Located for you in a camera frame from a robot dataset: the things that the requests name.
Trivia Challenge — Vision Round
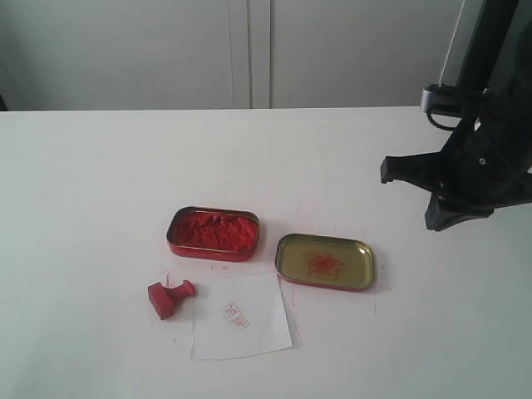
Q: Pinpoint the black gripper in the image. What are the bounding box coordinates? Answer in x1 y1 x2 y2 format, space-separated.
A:
380 112 531 231

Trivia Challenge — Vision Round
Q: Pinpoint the red stamp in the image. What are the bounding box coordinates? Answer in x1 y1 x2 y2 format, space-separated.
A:
147 280 195 320

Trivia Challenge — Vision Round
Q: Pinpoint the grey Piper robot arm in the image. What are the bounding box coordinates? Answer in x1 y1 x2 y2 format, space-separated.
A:
380 1 531 231

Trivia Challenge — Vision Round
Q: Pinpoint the red ink pad tin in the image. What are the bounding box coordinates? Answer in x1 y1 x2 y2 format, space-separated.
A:
166 206 260 262

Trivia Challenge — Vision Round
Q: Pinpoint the gold tin lid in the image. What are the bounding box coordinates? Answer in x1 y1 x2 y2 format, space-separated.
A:
275 234 376 292

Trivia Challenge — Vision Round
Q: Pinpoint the white paper sheet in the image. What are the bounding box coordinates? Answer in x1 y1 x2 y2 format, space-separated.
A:
191 273 293 360

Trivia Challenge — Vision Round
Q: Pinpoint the white cabinet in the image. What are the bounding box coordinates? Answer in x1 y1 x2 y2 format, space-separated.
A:
1 1 469 111

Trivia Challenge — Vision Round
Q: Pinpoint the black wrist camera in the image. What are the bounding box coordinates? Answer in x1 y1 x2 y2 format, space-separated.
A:
420 84 494 132

